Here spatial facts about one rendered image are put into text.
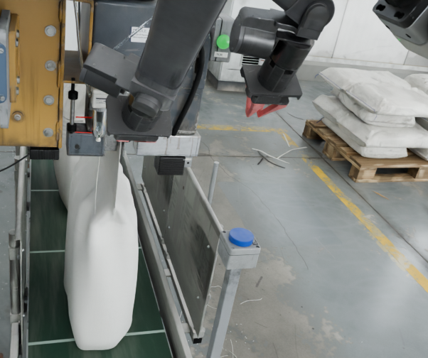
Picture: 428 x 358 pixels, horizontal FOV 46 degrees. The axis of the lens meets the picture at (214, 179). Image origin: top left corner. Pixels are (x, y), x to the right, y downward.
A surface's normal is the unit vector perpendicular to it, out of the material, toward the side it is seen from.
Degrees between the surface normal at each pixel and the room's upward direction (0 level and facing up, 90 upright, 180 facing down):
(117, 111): 44
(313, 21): 104
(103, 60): 52
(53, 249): 0
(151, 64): 129
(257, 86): 30
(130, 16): 90
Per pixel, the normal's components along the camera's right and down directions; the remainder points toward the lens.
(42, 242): 0.17, -0.87
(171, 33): -0.43, 0.87
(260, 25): 0.11, 0.69
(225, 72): 0.29, 0.49
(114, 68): 0.20, -0.15
